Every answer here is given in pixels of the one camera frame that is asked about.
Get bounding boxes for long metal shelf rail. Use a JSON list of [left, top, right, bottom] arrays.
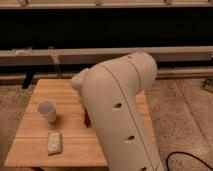
[[0, 46, 213, 66]]

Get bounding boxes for small beige sponge block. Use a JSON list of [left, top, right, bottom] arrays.
[[47, 132, 62, 155]]

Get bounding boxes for black cable on floor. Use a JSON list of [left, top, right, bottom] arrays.
[[165, 151, 213, 171]]

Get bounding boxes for light wooden table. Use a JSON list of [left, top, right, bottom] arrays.
[[4, 78, 157, 168]]

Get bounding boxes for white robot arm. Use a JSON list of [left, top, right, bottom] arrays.
[[71, 52, 164, 171]]

